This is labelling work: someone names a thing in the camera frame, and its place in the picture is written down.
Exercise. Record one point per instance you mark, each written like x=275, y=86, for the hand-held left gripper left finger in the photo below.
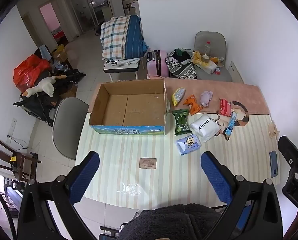
x=85, y=177

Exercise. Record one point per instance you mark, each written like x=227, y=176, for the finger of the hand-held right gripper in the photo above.
x=289, y=150

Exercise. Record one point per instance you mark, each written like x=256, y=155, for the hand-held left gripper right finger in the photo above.
x=216, y=177

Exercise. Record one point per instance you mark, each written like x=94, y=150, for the blue cat-print tissue packet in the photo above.
x=188, y=144

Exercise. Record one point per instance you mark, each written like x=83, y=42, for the blue stick sachet packet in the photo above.
x=231, y=123

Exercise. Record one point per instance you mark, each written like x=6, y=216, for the green wet wipes pack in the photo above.
x=181, y=122

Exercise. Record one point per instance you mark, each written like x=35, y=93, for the red tissue packet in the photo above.
x=224, y=107

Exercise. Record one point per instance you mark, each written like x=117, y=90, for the orange snack packet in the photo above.
x=192, y=105

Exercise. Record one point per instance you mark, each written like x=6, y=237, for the purple plush toy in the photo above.
x=206, y=98

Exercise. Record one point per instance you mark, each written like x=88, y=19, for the yellow glitter sponge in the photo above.
x=178, y=96

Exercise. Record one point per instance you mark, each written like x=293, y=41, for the brown cardboard box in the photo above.
x=139, y=105

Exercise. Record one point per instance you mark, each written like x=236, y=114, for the blue phone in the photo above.
x=274, y=163

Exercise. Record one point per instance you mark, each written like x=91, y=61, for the beige crumpled cloth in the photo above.
x=274, y=130

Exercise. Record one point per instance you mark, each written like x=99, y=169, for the clear plastic wrap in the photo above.
x=132, y=188

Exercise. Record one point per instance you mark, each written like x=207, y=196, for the grey shell chair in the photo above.
x=219, y=45
x=66, y=125

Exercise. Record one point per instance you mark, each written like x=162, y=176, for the striped pink cat-print table mat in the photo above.
x=164, y=152

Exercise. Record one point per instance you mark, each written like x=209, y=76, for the person's dark fleece clothing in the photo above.
x=169, y=222

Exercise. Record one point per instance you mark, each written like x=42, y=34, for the dark wooden chair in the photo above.
x=21, y=158

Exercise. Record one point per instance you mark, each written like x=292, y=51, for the black folded stroller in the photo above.
x=38, y=105

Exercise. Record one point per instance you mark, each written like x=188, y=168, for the white leaning board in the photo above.
x=235, y=72

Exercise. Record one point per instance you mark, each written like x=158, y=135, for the white goose plush toy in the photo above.
x=45, y=85

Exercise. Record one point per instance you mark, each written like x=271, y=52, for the small red box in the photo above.
x=217, y=71

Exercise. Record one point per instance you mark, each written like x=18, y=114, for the white paper tissue pack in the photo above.
x=207, y=67

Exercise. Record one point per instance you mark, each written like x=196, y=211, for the patterned black-white bag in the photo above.
x=181, y=67

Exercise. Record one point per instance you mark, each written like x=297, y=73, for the brown tape roll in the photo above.
x=205, y=59

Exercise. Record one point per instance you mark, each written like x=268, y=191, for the red plastic bag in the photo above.
x=26, y=73

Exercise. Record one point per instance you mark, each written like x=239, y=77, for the yellow plastic bag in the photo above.
x=196, y=56

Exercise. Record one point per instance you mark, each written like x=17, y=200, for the pink suitcase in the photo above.
x=159, y=63

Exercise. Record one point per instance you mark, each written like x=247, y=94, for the yellow paper bag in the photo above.
x=59, y=52

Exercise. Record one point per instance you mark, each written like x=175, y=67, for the clear plastic bottle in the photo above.
x=206, y=48

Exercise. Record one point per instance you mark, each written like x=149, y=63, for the light blue cloth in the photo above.
x=45, y=52

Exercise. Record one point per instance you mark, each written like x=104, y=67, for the plaid bedding bundle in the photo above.
x=121, y=37

